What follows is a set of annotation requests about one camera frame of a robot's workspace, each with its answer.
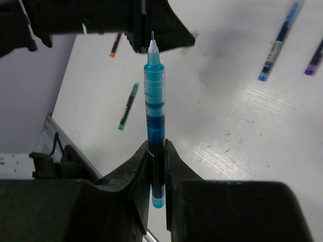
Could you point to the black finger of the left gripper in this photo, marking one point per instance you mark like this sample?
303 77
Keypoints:
157 18

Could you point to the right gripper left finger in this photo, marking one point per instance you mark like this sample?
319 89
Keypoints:
64 202

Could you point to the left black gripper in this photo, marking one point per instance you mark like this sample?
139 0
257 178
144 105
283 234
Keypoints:
22 21

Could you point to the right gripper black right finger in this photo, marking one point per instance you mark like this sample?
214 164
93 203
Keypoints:
228 210

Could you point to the light blue pen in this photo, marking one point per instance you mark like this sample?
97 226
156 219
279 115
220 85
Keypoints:
154 90

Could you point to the dark blue pen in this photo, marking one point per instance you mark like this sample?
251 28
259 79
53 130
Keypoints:
278 43

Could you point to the purple pen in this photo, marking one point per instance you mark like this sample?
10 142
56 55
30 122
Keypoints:
315 61

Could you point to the orange pen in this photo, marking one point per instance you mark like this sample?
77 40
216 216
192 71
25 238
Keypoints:
116 44

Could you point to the green pen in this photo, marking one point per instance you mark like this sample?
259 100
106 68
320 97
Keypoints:
128 105

